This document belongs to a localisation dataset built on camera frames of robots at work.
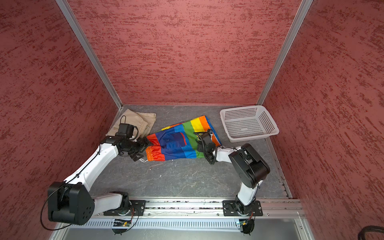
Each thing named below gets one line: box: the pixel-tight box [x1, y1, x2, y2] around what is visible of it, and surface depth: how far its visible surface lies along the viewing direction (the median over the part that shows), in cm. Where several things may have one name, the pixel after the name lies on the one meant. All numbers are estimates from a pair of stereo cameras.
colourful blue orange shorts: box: [145, 115, 222, 162], surface depth 97 cm
